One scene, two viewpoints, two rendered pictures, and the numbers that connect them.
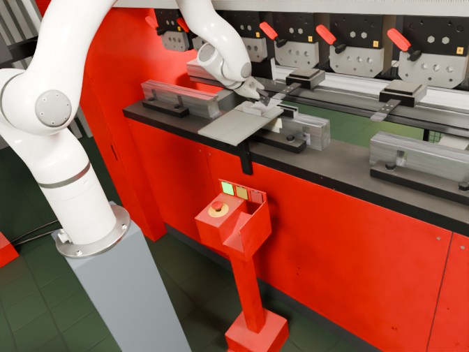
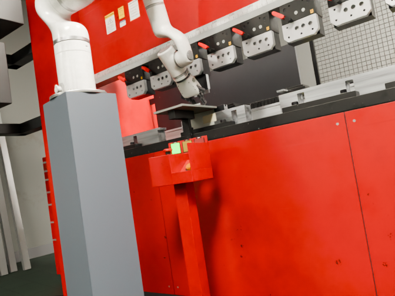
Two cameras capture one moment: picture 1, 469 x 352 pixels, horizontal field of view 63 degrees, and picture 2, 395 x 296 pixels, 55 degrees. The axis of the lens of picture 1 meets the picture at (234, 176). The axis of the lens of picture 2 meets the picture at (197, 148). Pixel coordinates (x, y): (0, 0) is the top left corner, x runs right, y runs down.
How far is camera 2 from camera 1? 111 cm
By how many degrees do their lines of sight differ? 40
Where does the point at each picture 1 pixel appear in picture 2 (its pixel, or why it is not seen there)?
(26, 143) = (56, 19)
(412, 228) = (318, 127)
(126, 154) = not seen: hidden behind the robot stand
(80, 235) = (73, 82)
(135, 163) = not seen: hidden behind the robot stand
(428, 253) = (335, 144)
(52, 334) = not seen: outside the picture
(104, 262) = (86, 101)
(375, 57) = (268, 36)
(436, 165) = (323, 91)
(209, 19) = (167, 24)
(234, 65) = (183, 48)
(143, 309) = (105, 168)
